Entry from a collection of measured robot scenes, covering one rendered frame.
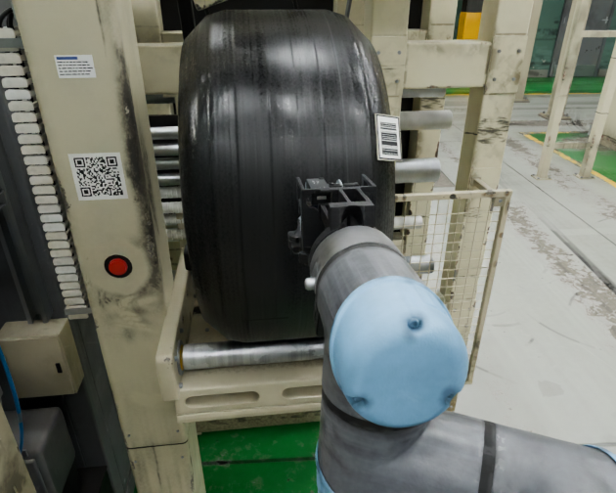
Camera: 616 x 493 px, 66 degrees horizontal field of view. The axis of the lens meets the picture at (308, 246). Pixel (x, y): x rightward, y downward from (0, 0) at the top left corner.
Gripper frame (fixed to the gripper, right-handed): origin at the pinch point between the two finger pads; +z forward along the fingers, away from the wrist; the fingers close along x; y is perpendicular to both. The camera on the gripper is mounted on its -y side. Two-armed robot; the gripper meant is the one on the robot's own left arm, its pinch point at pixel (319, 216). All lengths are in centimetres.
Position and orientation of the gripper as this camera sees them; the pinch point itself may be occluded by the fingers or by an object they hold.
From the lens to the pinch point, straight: 59.4
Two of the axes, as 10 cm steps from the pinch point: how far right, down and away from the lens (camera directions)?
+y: -0.2, -9.3, -3.7
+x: -9.9, 0.6, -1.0
